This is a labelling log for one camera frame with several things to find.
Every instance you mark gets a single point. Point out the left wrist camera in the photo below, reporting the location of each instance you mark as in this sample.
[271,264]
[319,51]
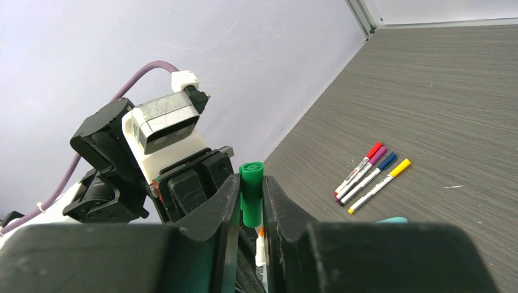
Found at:
[161,132]

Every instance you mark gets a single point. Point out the teal cloth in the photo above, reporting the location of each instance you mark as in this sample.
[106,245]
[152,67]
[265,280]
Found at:
[398,220]

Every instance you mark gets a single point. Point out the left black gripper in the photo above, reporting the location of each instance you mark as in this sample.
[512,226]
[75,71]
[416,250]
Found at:
[182,187]

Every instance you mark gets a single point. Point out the magenta-tipped white pen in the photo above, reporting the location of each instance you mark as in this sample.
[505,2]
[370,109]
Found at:
[368,165]

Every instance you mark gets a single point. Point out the red-tipped white pen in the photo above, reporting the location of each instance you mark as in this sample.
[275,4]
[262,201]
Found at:
[358,168]

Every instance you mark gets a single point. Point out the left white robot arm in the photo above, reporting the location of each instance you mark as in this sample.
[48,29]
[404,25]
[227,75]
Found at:
[114,190]

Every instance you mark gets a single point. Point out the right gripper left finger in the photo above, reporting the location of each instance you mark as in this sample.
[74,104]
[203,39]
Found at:
[196,254]

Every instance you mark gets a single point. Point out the orange-tipped white pen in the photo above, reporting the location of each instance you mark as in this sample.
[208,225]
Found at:
[393,174]

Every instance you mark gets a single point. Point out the black-tipped white pen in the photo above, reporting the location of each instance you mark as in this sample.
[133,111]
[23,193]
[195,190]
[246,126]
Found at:
[387,162]

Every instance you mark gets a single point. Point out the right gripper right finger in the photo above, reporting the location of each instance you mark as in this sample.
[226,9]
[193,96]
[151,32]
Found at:
[306,255]

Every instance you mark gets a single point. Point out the yellow-tipped white pen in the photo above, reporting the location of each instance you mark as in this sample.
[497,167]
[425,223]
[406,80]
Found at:
[260,256]

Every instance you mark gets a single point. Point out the green pen cap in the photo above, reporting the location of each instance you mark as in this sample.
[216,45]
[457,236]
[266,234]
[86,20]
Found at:
[251,193]

